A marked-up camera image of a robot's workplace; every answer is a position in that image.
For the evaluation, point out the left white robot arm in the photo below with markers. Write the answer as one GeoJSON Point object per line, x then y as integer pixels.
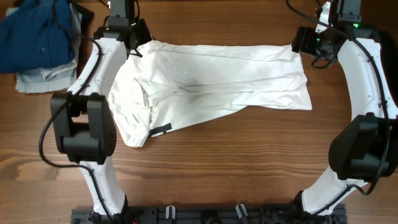
{"type": "Point", "coordinates": [84, 126]}

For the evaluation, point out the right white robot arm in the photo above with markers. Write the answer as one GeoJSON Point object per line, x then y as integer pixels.
{"type": "Point", "coordinates": [366, 150]}

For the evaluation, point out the black garment at right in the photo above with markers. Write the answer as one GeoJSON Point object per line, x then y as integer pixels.
{"type": "Point", "coordinates": [389, 62]}

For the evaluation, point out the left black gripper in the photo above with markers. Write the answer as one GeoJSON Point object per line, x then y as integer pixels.
{"type": "Point", "coordinates": [144, 36]}

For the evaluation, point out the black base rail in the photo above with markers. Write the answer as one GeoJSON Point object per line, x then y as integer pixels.
{"type": "Point", "coordinates": [276, 213]}

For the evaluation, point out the white t-shirt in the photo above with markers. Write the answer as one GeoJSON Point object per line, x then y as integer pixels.
{"type": "Point", "coordinates": [165, 87]}

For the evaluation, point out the folded blue shirt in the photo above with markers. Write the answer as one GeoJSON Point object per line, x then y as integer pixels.
{"type": "Point", "coordinates": [37, 35]}

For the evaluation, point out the folded light blue garment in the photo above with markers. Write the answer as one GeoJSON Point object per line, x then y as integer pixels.
{"type": "Point", "coordinates": [42, 80]}

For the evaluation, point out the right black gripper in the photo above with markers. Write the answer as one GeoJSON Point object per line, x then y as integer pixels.
{"type": "Point", "coordinates": [301, 43]}

